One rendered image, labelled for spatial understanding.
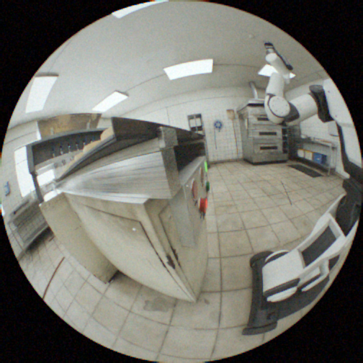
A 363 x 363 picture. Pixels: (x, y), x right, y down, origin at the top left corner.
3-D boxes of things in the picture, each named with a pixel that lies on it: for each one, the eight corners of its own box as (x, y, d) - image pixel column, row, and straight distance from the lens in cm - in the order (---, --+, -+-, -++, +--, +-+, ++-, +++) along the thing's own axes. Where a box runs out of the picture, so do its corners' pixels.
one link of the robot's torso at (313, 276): (317, 253, 91) (282, 243, 48) (323, 278, 88) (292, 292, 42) (299, 268, 95) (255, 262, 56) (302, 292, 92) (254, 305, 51)
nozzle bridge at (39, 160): (42, 200, 111) (30, 158, 114) (105, 169, 125) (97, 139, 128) (38, 206, 78) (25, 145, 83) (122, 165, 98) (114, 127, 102)
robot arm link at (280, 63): (274, 66, 76) (279, 78, 67) (261, 52, 70) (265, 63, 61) (290, 61, 74) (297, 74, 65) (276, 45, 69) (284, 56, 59)
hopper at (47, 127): (38, 154, 112) (37, 137, 116) (91, 139, 123) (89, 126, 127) (35, 142, 84) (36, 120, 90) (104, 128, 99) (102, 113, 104)
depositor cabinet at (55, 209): (72, 240, 223) (45, 194, 205) (100, 218, 231) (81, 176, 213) (111, 288, 118) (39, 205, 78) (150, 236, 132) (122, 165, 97)
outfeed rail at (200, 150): (70, 181, 208) (68, 178, 208) (71, 181, 209) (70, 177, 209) (207, 155, 37) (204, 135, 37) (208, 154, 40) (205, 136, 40)
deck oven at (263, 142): (255, 168, 342) (248, 98, 349) (241, 160, 450) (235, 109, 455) (292, 164, 434) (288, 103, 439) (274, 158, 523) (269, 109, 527)
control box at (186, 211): (180, 245, 24) (162, 185, 15) (201, 193, 41) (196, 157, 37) (196, 248, 23) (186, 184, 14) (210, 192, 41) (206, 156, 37)
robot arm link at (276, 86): (269, 82, 63) (258, 116, 55) (269, 70, 55) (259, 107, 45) (290, 92, 63) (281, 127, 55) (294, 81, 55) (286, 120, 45)
